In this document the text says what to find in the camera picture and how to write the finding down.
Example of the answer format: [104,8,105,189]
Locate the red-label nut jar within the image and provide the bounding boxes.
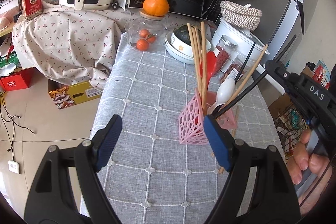
[21,0,43,21]

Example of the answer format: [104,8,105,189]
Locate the woven rope basket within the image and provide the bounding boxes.
[220,1,262,31]

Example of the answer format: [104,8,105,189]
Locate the black wire rack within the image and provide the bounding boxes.
[274,103,309,161]

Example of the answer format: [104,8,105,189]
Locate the cherry print cloth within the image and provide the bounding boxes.
[12,3,135,90]

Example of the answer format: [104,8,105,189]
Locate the grey checked tablecloth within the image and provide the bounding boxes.
[79,12,285,224]

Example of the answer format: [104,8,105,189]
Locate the large orange tangerine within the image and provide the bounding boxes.
[142,0,170,17]

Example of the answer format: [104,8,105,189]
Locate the pink perforated utensil holder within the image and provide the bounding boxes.
[178,88,237,145]

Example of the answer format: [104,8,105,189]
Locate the white ceramic bowls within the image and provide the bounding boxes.
[164,27,213,65]

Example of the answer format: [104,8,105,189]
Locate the yellow cardboard box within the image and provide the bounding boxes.
[48,80,102,110]

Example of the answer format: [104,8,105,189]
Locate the red plastic spoon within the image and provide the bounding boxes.
[199,52,217,88]

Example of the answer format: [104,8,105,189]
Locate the person's right hand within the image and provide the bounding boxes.
[286,129,335,217]

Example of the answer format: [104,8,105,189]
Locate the black chopstick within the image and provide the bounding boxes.
[212,35,297,119]

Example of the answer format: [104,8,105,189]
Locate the green pumpkin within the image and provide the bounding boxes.
[174,25,191,46]

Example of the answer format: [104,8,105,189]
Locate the red-label goji jar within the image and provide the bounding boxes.
[220,55,254,84]

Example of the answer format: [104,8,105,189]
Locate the white plastic spoon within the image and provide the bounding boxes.
[207,79,235,114]

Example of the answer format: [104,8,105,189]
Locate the clear jar silver lid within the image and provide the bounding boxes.
[213,35,237,75]

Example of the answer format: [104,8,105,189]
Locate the red box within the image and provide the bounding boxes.
[1,68,35,92]

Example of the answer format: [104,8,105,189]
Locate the white electric pot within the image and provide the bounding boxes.
[211,17,264,70]

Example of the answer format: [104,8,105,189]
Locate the wooden chopstick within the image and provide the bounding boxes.
[222,44,268,112]
[201,22,207,116]

